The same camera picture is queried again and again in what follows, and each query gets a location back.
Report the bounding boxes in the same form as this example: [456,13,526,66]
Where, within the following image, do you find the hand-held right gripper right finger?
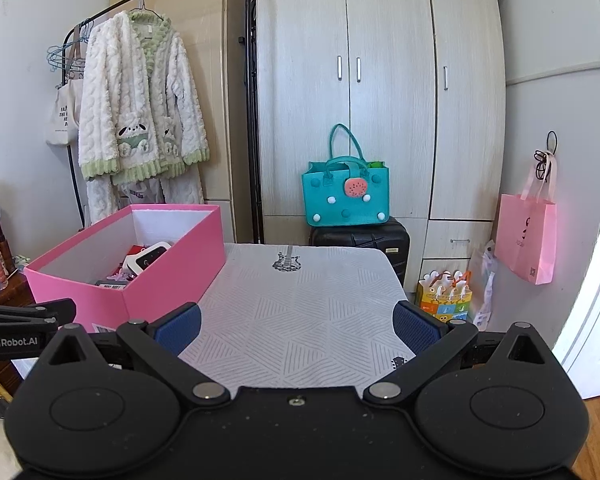
[364,301,568,406]

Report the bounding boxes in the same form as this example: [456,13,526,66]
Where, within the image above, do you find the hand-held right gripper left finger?
[22,302,231,406]

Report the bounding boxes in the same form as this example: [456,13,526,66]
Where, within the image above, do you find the pink cardboard box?
[24,204,227,333]

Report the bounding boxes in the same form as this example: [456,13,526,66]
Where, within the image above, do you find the white portable router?
[122,241,173,276]

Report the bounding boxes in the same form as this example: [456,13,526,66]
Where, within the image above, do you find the brown wooden cabinet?
[0,260,36,307]

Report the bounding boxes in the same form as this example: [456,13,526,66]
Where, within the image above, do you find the white plastic bag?
[469,241,497,331]

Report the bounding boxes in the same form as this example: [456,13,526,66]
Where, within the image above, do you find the black suitcase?
[309,217,412,291]

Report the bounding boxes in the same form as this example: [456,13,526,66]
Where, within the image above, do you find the white fleece pants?
[85,165,205,226]

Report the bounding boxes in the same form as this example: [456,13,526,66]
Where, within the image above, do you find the pink paper bag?
[495,160,558,286]

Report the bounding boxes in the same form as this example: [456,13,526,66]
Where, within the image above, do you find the teal felt handbag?
[302,123,392,227]

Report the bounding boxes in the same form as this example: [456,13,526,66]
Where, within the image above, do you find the cream canvas tote bag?
[47,42,86,147]

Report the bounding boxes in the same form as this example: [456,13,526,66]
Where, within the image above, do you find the white door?
[552,0,600,401]

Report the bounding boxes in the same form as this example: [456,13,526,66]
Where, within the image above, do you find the black clothes rack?
[62,0,266,245]

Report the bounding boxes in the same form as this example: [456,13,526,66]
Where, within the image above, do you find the white fleece robe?
[78,10,211,183]

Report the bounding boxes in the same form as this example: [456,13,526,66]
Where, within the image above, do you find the blue clothes hangers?
[47,17,93,78]

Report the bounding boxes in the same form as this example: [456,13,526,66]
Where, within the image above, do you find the white wooden wardrobe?
[256,0,507,281]

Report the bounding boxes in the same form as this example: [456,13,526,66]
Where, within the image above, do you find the black cord on hook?
[534,131,558,181]

